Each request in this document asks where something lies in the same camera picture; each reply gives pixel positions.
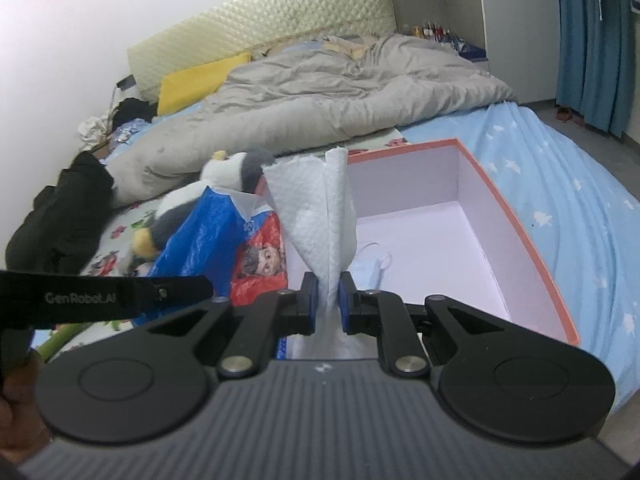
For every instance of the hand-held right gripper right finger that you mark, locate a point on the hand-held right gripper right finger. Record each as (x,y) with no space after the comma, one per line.
(344,304)

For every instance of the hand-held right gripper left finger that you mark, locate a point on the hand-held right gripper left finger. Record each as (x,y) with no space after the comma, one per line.
(310,305)

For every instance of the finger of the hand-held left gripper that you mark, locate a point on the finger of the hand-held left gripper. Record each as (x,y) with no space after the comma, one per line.
(180,292)

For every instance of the light blue face mask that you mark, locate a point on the light blue face mask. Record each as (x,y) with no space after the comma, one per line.
(375,265)

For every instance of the blue red printed plastic bag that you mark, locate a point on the blue red printed plastic bag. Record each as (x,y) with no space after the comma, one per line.
(210,245)

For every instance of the white paper towel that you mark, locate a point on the white paper towel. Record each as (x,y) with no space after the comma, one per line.
(320,210)

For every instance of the pink cardboard box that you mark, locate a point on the pink cardboard box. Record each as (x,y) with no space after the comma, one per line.
(440,260)

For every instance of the person's left hand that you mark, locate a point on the person's left hand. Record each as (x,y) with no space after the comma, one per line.
(27,410)

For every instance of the green massage brush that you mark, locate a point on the green massage brush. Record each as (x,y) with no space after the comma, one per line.
(60,341)

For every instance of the black clothing pile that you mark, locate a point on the black clothing pile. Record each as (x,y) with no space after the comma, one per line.
(60,220)

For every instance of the grey penguin plush toy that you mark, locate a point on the grey penguin plush toy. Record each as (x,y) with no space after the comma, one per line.
(235,170)

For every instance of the blue printed packet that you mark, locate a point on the blue printed packet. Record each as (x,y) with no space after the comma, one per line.
(129,131)

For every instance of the white crumpled cloth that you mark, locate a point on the white crumpled cloth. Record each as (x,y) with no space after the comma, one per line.
(92,130)

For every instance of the small black garment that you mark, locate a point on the small black garment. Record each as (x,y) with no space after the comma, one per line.
(132,110)

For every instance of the grey duvet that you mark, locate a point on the grey duvet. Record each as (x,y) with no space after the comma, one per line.
(310,95)

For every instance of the yellow pillow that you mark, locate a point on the yellow pillow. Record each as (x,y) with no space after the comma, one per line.
(200,82)

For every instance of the blue box on shelf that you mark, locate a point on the blue box on shelf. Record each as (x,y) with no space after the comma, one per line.
(472,51)

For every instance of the cream padded headboard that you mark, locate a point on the cream padded headboard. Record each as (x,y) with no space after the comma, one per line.
(260,20)

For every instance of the row of small bottles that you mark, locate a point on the row of small bottles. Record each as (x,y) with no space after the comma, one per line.
(431,30)

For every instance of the red slippers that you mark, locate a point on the red slippers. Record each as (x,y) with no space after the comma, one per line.
(570,115)

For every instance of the white wardrobe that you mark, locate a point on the white wardrobe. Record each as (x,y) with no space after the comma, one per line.
(500,5)

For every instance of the blue curtain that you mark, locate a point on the blue curtain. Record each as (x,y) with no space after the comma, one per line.
(595,45)

